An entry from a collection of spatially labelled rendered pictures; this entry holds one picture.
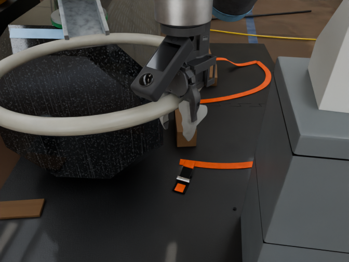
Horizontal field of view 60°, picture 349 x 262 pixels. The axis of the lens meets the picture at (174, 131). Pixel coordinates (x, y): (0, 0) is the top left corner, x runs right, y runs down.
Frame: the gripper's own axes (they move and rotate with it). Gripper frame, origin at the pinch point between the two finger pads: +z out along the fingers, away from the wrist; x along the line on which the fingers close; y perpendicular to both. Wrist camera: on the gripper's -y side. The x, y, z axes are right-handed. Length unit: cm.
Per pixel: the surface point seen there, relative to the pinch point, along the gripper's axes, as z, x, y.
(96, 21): -8, 50, 19
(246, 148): 82, 33, 103
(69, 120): -7.6, 6.8, -17.0
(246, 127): 80, 44, 121
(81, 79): 19, 70, 22
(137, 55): 14, 62, 46
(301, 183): 19.8, -19.4, 25.1
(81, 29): -7, 50, 14
